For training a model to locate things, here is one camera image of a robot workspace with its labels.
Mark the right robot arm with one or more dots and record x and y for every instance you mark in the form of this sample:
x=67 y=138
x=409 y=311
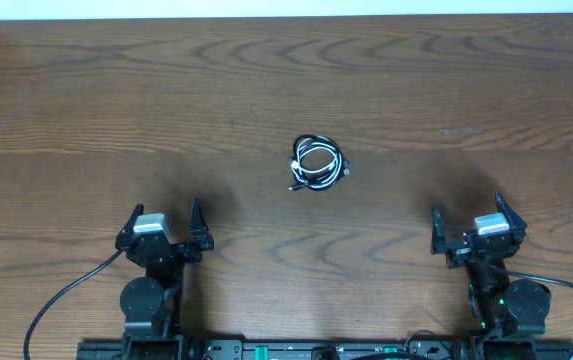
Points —
x=512 y=313

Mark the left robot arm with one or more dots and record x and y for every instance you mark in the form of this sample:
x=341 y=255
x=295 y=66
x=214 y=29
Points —
x=151 y=303

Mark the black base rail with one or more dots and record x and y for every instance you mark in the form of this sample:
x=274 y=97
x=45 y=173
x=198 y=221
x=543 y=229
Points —
x=246 y=350

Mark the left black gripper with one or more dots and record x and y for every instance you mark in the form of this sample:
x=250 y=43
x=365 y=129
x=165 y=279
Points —
x=202 y=239

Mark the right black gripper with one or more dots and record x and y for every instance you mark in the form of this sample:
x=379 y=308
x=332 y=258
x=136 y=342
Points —
x=460 y=252

